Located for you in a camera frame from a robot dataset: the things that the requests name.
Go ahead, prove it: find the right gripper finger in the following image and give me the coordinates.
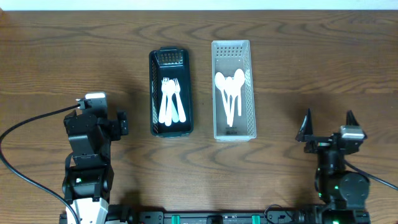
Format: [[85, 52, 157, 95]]
[[346, 110, 359, 126], [295, 108, 313, 142]]

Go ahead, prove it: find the white wooden fork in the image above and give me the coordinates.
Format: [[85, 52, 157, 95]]
[[159, 78, 169, 123], [174, 78, 187, 123]]

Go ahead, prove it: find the white wooden spoon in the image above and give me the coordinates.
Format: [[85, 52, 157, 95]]
[[165, 79, 175, 126]]

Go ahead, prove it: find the black perforated plastic basket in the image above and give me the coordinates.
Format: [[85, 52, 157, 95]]
[[149, 47, 193, 138]]

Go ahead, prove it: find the white plastic spoon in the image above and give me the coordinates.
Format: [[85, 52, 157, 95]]
[[227, 77, 237, 126], [215, 72, 230, 123], [234, 68, 245, 116], [225, 77, 236, 127]]

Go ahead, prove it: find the mint green fork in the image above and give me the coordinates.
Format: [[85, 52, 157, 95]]
[[172, 100, 180, 123]]

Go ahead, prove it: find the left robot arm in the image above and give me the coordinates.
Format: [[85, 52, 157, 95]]
[[60, 110, 134, 223]]

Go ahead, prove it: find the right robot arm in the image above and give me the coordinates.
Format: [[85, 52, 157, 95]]
[[295, 110, 371, 223]]

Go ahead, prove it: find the clear perforated plastic basket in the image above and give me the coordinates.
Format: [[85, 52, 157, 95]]
[[211, 40, 257, 141]]

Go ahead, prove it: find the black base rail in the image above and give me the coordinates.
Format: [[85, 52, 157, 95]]
[[58, 203, 371, 224]]

